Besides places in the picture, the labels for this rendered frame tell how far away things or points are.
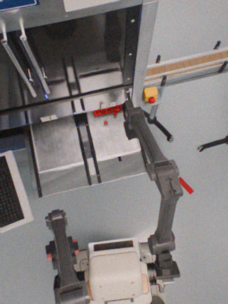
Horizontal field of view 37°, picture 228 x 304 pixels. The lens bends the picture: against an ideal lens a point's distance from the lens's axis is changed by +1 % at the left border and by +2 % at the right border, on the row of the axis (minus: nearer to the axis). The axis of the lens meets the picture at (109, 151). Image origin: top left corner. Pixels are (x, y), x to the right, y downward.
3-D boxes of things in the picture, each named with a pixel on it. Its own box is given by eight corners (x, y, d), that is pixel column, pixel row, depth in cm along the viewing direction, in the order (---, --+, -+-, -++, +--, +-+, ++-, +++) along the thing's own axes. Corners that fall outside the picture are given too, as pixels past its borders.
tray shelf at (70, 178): (22, 122, 206) (21, 120, 204) (134, 97, 209) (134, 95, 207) (35, 199, 194) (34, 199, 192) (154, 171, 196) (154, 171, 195)
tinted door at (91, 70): (48, 100, 171) (13, 27, 114) (132, 82, 173) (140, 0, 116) (48, 101, 171) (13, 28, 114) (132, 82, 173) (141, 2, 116)
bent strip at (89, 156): (85, 152, 198) (84, 149, 193) (90, 151, 198) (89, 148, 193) (90, 175, 195) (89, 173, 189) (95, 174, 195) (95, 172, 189)
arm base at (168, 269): (152, 280, 149) (180, 277, 149) (151, 264, 146) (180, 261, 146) (149, 266, 157) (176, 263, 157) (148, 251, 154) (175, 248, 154)
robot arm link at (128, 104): (126, 116, 152) (143, 113, 154) (119, 95, 157) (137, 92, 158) (122, 129, 163) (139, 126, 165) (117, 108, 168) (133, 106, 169)
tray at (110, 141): (85, 107, 206) (84, 104, 202) (126, 97, 207) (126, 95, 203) (97, 160, 197) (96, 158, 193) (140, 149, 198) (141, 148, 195)
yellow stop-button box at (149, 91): (141, 91, 199) (142, 85, 192) (153, 88, 199) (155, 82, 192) (144, 103, 197) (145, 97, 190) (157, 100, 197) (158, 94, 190)
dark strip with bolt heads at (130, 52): (122, 101, 193) (127, 6, 116) (130, 100, 193) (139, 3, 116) (123, 103, 193) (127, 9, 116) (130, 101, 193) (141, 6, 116)
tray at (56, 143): (29, 119, 204) (28, 116, 201) (72, 109, 205) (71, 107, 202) (39, 173, 195) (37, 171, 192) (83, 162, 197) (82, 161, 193)
